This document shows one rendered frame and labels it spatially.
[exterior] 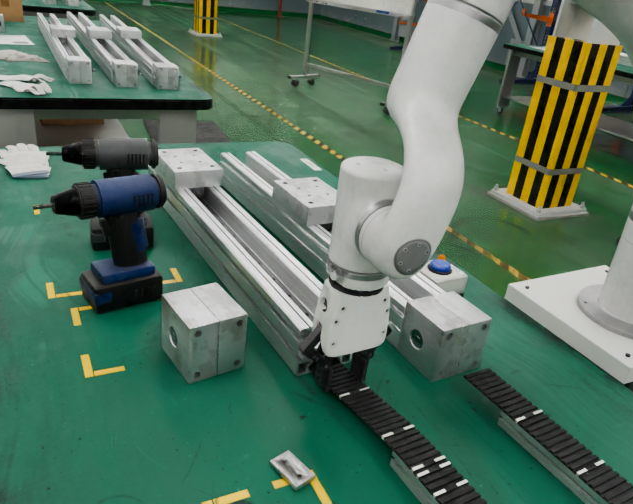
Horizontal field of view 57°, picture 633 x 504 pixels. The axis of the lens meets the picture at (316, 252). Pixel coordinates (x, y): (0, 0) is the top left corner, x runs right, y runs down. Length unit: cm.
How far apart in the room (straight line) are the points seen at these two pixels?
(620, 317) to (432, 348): 41
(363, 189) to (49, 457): 49
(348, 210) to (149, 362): 39
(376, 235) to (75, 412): 45
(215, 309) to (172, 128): 186
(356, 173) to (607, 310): 65
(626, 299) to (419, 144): 63
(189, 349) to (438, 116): 45
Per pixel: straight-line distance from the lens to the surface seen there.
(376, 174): 69
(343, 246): 73
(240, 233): 119
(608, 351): 110
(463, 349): 95
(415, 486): 76
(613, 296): 119
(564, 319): 115
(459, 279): 113
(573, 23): 429
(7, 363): 95
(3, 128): 259
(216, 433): 80
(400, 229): 65
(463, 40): 70
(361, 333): 81
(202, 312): 85
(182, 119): 266
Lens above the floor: 133
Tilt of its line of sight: 26 degrees down
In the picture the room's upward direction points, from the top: 7 degrees clockwise
